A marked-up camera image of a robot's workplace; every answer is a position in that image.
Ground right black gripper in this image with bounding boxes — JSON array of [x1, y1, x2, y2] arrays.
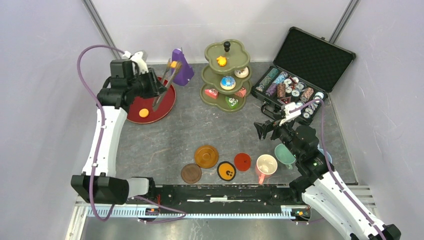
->
[[253, 113, 302, 159]]

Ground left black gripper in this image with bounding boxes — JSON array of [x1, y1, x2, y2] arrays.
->
[[128, 67, 168, 100]]

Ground metal tongs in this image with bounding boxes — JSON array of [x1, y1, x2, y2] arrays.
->
[[152, 58, 182, 112]]

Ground orange round cookie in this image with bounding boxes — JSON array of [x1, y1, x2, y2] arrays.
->
[[138, 108, 150, 118]]

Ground orange square pastry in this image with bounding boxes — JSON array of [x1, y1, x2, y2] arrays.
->
[[168, 61, 179, 69]]

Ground green cake slice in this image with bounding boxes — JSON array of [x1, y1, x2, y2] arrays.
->
[[225, 96, 239, 110]]

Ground pink roll cake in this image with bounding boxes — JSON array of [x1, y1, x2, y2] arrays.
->
[[235, 87, 247, 98]]

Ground chocolate cream donut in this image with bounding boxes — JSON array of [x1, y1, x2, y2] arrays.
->
[[234, 67, 250, 79]]

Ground blue frosted donut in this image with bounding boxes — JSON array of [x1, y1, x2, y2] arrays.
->
[[220, 76, 236, 90]]

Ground pink cake slice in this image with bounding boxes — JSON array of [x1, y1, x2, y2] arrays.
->
[[204, 88, 219, 99]]

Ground small orange pastry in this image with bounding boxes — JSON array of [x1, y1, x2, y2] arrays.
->
[[216, 56, 227, 67]]

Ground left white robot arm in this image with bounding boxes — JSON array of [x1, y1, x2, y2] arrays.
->
[[70, 59, 167, 205]]

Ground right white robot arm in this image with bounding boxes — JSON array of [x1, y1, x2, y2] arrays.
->
[[254, 120, 401, 240]]

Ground red round tray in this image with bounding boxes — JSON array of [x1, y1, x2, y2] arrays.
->
[[127, 84, 176, 124]]

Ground teal mug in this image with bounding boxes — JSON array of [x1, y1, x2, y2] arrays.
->
[[274, 143, 296, 170]]

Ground red triangle all-in button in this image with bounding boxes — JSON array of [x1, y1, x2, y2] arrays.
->
[[277, 96, 292, 105]]

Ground pink cream mug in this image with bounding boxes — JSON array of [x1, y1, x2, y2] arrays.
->
[[255, 154, 278, 185]]

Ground purple metronome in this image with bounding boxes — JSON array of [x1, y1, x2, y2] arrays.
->
[[171, 48, 195, 87]]

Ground red round coaster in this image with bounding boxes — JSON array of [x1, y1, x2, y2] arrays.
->
[[234, 152, 252, 172]]

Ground blue mug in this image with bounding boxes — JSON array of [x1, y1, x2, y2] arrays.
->
[[317, 147, 333, 164]]

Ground green three-tier serving stand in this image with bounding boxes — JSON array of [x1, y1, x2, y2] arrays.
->
[[200, 39, 252, 113]]

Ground black yellow round coaster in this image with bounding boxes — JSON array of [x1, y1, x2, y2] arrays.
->
[[217, 161, 237, 182]]

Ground light wooden round coaster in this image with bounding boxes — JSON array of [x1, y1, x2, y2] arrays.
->
[[194, 145, 219, 169]]

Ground black poker chip case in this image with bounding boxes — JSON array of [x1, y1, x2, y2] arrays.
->
[[251, 26, 356, 120]]

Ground dark wooden round coaster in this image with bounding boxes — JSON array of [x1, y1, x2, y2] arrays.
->
[[180, 163, 202, 184]]

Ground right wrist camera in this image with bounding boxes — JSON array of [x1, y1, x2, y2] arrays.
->
[[279, 102, 303, 127]]

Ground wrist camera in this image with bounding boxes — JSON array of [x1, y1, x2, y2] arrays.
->
[[121, 50, 149, 74], [279, 102, 303, 127]]

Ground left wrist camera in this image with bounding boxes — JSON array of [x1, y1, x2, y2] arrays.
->
[[121, 50, 149, 74]]

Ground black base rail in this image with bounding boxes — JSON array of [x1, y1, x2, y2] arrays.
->
[[144, 184, 310, 216]]

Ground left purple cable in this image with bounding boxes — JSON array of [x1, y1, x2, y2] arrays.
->
[[77, 44, 188, 225]]

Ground purple cable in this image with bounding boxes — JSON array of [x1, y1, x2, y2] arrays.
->
[[77, 44, 188, 225], [289, 98, 387, 240]]

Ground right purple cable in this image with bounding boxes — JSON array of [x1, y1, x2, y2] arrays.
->
[[289, 98, 387, 240]]

